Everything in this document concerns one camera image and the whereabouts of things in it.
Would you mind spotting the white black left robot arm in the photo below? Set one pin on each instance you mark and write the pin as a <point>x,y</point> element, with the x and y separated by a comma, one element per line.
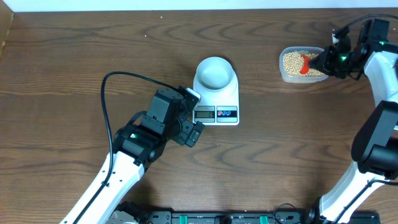
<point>135,148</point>

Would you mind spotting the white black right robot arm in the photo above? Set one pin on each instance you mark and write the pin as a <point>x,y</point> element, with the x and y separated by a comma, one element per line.
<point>374,150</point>

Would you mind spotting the white digital kitchen scale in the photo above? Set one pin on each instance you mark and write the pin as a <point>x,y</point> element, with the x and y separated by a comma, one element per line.
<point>218,107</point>

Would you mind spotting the orange plastic measuring scoop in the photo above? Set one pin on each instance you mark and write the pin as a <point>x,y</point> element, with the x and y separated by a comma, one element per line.
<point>305,68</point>

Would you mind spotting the grey round bowl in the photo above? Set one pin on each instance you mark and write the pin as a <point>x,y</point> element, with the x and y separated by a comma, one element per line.
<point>214,73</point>

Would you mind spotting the clear plastic container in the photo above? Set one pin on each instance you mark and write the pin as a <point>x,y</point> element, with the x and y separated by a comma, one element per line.
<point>298,79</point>

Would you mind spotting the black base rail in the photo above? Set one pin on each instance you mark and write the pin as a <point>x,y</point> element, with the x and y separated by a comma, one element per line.
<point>131,213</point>

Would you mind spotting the soybeans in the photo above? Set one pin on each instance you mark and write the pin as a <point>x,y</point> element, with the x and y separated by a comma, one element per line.
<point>293,63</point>

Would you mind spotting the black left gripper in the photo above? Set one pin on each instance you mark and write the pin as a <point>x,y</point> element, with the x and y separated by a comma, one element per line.
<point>186,127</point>

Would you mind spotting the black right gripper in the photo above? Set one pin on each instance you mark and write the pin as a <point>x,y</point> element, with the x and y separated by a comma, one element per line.
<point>324,62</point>

